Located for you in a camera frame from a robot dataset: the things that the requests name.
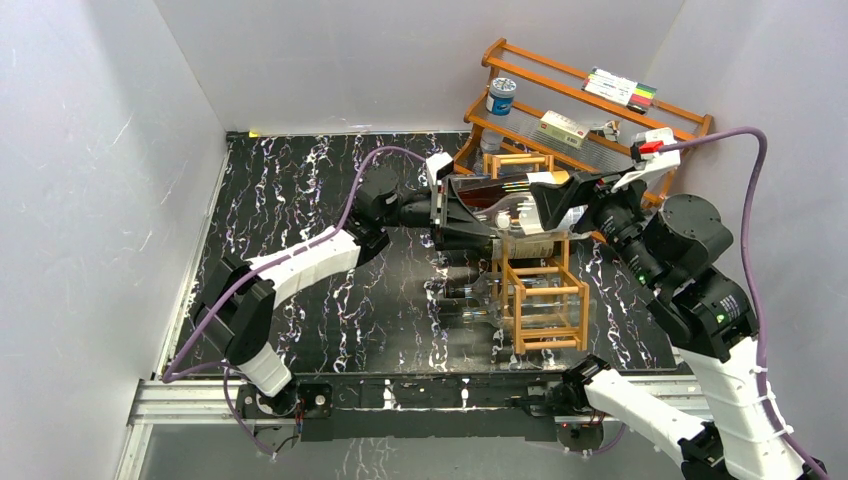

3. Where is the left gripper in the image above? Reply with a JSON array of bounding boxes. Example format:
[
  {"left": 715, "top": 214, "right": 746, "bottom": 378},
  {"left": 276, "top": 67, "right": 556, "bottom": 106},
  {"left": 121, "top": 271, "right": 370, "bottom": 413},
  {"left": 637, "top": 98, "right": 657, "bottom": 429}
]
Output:
[{"left": 378, "top": 178, "right": 490, "bottom": 246}]

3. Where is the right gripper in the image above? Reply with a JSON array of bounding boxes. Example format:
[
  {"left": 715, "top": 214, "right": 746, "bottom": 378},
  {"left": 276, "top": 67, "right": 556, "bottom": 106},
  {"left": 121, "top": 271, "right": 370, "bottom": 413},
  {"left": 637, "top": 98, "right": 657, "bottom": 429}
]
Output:
[{"left": 525, "top": 164, "right": 661, "bottom": 288}]

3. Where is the clear glass bottle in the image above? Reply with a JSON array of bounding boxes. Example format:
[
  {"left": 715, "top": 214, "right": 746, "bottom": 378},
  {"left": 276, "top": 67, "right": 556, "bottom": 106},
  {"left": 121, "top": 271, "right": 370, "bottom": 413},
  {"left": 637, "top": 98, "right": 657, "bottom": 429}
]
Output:
[{"left": 474, "top": 195, "right": 592, "bottom": 241}]

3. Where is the dark red wine bottle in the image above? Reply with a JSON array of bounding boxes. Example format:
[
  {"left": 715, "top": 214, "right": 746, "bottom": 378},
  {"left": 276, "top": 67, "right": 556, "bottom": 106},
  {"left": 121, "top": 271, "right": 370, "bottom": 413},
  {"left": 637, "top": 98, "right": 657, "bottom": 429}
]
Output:
[{"left": 454, "top": 170, "right": 571, "bottom": 209}]

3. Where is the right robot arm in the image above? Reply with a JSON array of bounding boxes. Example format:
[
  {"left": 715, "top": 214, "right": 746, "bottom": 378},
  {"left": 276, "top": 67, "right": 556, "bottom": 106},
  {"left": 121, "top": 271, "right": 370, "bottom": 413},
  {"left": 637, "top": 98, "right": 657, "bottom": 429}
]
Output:
[{"left": 530, "top": 173, "right": 827, "bottom": 479}]

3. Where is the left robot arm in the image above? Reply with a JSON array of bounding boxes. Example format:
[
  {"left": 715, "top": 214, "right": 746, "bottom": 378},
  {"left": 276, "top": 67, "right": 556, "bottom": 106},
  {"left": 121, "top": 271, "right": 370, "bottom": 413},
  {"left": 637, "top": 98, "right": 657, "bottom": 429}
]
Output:
[{"left": 193, "top": 168, "right": 510, "bottom": 416}]

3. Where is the green wine bottle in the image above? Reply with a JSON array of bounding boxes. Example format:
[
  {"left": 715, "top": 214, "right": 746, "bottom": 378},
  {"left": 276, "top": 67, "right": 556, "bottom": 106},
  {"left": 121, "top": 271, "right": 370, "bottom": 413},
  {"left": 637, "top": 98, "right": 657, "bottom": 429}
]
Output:
[{"left": 480, "top": 238, "right": 570, "bottom": 260}]

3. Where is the small clear plastic bottle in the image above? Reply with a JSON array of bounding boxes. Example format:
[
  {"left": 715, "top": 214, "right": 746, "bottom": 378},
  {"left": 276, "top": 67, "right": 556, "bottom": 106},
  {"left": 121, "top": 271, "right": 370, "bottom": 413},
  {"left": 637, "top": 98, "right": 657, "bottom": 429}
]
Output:
[{"left": 479, "top": 129, "right": 504, "bottom": 155}]

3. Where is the clear bottle lower rack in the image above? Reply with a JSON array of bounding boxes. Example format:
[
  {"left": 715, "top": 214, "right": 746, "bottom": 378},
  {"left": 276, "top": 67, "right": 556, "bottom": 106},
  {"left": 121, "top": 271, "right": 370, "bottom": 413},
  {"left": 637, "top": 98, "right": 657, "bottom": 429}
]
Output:
[{"left": 441, "top": 273, "right": 581, "bottom": 310}]

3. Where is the clear bottle rack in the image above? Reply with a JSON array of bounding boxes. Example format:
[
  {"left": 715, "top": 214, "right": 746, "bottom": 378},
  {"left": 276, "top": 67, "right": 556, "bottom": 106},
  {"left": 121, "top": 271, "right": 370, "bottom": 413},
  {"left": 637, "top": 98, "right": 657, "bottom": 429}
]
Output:
[
  {"left": 438, "top": 302, "right": 581, "bottom": 330},
  {"left": 441, "top": 273, "right": 581, "bottom": 310}
]

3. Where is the light wooden wine rack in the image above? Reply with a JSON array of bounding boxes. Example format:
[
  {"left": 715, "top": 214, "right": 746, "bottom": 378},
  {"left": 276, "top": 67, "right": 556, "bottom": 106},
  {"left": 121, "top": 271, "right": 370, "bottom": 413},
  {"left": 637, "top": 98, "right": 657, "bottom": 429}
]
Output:
[{"left": 482, "top": 153, "right": 590, "bottom": 354}]

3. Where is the clear bottle bottom rack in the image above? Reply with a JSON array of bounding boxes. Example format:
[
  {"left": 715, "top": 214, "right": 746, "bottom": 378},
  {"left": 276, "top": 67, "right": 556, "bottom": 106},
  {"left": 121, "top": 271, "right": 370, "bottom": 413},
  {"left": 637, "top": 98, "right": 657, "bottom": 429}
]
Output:
[{"left": 438, "top": 302, "right": 581, "bottom": 330}]

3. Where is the green white box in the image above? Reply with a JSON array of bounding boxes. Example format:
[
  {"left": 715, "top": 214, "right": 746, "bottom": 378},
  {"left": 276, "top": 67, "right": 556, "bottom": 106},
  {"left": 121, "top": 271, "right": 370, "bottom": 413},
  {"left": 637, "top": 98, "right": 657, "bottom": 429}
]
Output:
[{"left": 536, "top": 110, "right": 590, "bottom": 148}]

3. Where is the orange wooden shelf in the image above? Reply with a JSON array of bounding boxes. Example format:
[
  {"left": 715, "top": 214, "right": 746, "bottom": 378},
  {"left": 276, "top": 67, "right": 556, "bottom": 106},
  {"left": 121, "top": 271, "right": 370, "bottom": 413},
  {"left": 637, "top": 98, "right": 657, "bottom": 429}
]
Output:
[{"left": 455, "top": 38, "right": 714, "bottom": 173}]

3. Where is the blue white jar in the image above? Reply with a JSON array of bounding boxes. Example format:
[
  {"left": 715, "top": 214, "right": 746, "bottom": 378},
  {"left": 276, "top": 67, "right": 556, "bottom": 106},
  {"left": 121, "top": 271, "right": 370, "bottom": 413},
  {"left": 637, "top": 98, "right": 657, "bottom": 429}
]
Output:
[{"left": 485, "top": 77, "right": 517, "bottom": 116}]

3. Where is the marker pen pack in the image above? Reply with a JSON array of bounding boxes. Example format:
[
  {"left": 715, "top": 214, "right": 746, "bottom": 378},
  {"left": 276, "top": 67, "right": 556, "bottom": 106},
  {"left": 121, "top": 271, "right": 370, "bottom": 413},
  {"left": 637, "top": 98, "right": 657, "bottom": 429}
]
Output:
[{"left": 581, "top": 67, "right": 657, "bottom": 114}]

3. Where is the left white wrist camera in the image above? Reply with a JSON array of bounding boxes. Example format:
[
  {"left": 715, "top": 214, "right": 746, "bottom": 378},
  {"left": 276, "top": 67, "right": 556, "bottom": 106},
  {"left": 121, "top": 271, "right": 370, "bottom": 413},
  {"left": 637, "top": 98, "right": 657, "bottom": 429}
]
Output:
[{"left": 425, "top": 152, "right": 454, "bottom": 188}]

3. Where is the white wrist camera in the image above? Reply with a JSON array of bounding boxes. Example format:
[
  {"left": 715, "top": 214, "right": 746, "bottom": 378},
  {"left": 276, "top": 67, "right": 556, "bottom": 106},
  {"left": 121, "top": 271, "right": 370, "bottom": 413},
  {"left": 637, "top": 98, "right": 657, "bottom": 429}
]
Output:
[
  {"left": 425, "top": 152, "right": 454, "bottom": 188},
  {"left": 612, "top": 127, "right": 681, "bottom": 192}
]

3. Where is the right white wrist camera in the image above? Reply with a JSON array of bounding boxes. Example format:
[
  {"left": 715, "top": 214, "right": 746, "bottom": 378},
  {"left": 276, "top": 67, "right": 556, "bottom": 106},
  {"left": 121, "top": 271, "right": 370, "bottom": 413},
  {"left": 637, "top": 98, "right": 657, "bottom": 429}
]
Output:
[{"left": 612, "top": 127, "right": 681, "bottom": 192}]

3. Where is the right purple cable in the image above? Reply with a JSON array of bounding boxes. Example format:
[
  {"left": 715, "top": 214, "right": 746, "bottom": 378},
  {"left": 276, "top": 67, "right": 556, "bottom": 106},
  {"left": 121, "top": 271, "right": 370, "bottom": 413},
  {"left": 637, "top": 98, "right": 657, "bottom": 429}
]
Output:
[{"left": 662, "top": 126, "right": 826, "bottom": 480}]

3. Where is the purple cable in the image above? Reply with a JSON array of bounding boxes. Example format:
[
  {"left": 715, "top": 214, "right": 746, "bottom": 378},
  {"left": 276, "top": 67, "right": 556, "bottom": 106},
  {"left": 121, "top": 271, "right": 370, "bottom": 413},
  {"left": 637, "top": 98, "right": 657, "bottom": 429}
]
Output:
[
  {"left": 662, "top": 126, "right": 826, "bottom": 480},
  {"left": 160, "top": 146, "right": 432, "bottom": 458}
]

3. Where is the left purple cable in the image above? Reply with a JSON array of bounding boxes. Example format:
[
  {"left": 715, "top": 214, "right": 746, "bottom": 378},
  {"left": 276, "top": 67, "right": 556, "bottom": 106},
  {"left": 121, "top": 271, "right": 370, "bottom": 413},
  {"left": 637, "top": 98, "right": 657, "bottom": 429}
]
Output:
[{"left": 160, "top": 146, "right": 432, "bottom": 458}]

